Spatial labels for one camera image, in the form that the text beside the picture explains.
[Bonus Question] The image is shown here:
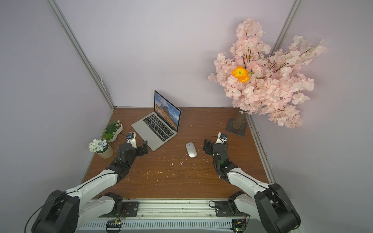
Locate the white wireless mouse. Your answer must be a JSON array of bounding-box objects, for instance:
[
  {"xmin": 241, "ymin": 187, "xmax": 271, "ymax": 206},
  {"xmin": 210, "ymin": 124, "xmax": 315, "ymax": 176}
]
[{"xmin": 186, "ymin": 142, "xmax": 197, "ymax": 158}]

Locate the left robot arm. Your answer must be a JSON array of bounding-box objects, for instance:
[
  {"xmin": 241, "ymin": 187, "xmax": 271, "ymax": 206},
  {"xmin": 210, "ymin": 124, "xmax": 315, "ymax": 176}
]
[{"xmin": 31, "ymin": 139, "xmax": 148, "ymax": 233}]

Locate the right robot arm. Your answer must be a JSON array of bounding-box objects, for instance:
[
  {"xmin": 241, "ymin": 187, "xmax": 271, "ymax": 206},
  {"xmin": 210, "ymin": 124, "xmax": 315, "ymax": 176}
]
[{"xmin": 203, "ymin": 139, "xmax": 301, "ymax": 233}]

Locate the silver open laptop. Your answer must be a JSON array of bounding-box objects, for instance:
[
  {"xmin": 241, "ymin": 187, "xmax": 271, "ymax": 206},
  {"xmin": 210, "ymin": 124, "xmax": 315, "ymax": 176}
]
[{"xmin": 132, "ymin": 91, "xmax": 182, "ymax": 151}]

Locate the white flowers beige pot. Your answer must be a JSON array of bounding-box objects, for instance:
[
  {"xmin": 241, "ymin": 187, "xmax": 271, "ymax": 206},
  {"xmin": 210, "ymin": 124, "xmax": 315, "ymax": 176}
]
[{"xmin": 88, "ymin": 139, "xmax": 114, "ymax": 159}]

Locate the green plant white pot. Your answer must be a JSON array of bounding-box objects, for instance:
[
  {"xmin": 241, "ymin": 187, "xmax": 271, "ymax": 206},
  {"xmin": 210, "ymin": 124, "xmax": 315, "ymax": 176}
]
[{"xmin": 101, "ymin": 120, "xmax": 123, "ymax": 143}]

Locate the dark square tree base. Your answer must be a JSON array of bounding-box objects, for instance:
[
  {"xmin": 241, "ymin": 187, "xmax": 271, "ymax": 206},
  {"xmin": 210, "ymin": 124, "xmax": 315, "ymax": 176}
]
[{"xmin": 225, "ymin": 118, "xmax": 247, "ymax": 137}]

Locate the right controller board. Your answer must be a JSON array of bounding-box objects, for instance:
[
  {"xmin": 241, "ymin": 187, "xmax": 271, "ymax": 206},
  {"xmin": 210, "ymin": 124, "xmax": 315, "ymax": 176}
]
[{"xmin": 231, "ymin": 219, "xmax": 247, "ymax": 233}]

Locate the controller board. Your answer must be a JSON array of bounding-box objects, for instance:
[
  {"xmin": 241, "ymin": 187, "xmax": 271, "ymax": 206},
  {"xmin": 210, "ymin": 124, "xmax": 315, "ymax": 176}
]
[
  {"xmin": 231, "ymin": 219, "xmax": 247, "ymax": 233},
  {"xmin": 105, "ymin": 220, "xmax": 123, "ymax": 233}
]

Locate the left controller board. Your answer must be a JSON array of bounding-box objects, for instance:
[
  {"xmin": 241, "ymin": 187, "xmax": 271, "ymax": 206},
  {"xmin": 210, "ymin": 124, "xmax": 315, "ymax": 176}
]
[{"xmin": 105, "ymin": 220, "xmax": 123, "ymax": 233}]

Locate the orange artificial flower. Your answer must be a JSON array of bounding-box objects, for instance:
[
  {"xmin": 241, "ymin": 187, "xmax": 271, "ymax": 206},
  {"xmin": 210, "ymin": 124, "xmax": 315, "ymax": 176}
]
[{"xmin": 232, "ymin": 67, "xmax": 251, "ymax": 83}]

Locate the pink blossom artificial tree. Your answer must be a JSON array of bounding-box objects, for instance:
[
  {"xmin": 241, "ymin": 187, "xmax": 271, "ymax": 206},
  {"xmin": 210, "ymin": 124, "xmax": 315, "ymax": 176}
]
[{"xmin": 208, "ymin": 18, "xmax": 326, "ymax": 129}]

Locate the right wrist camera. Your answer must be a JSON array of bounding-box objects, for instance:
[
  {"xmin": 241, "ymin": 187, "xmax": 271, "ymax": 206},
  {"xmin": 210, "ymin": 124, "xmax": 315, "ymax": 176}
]
[{"xmin": 216, "ymin": 132, "xmax": 228, "ymax": 144}]

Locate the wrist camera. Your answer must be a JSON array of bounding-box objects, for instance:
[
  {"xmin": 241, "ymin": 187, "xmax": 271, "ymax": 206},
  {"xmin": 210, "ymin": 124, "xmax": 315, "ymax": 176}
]
[
  {"xmin": 126, "ymin": 132, "xmax": 137, "ymax": 148},
  {"xmin": 216, "ymin": 132, "xmax": 228, "ymax": 144}
]

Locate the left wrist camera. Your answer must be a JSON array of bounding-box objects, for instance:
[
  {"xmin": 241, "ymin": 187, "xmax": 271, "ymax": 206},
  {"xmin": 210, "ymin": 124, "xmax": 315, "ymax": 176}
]
[{"xmin": 126, "ymin": 132, "xmax": 137, "ymax": 148}]

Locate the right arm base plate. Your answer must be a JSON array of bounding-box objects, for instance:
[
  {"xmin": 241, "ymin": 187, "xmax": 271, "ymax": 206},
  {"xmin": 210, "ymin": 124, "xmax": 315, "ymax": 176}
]
[{"xmin": 209, "ymin": 201, "xmax": 245, "ymax": 217}]

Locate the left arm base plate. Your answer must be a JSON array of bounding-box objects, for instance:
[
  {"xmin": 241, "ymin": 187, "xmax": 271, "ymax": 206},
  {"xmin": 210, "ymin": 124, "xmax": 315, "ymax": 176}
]
[{"xmin": 100, "ymin": 201, "xmax": 139, "ymax": 218}]

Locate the aluminium rail frame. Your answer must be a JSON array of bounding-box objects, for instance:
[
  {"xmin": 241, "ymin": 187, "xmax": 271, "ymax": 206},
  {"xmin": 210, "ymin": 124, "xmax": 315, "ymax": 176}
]
[{"xmin": 48, "ymin": 198, "xmax": 305, "ymax": 233}]

